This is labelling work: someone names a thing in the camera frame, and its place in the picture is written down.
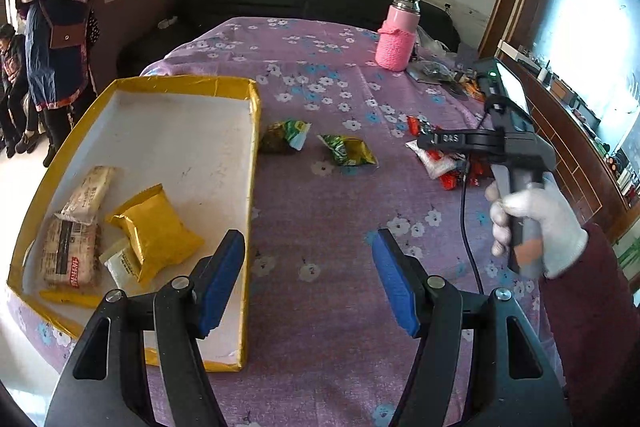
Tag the yellow snack packet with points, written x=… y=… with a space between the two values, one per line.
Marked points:
x=150 y=232

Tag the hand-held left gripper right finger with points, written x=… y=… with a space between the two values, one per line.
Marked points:
x=395 y=287

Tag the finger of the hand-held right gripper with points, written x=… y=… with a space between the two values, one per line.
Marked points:
x=450 y=142

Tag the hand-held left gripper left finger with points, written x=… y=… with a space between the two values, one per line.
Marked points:
x=220 y=287

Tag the person's right hand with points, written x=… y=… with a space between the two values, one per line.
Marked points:
x=555 y=227

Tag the person's right forearm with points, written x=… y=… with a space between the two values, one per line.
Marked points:
x=600 y=332

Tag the white red snack packet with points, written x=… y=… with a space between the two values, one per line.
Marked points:
x=435 y=162

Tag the large beige cracker packet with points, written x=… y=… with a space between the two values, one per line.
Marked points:
x=70 y=252

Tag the purple floral tablecloth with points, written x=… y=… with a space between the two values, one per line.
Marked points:
x=325 y=217

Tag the wooden window frame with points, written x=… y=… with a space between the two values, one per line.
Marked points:
x=560 y=132

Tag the small red candy packet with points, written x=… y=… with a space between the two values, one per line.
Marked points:
x=415 y=127

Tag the clear bag with dark contents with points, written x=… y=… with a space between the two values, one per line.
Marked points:
x=430 y=72

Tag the long beige snack packet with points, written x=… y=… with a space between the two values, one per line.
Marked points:
x=90 y=194

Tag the yellow cardboard box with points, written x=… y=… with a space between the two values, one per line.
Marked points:
x=190 y=147

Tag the orange packet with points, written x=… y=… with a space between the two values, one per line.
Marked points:
x=467 y=89

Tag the small white snack packet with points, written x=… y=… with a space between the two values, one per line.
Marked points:
x=120 y=264

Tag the pink bottle with knit sleeve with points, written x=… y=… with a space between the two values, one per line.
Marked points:
x=397 y=42

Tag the green snack packet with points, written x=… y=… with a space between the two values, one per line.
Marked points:
x=282 y=137
x=350 y=151

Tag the brown armchair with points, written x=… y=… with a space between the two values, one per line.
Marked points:
x=140 y=2

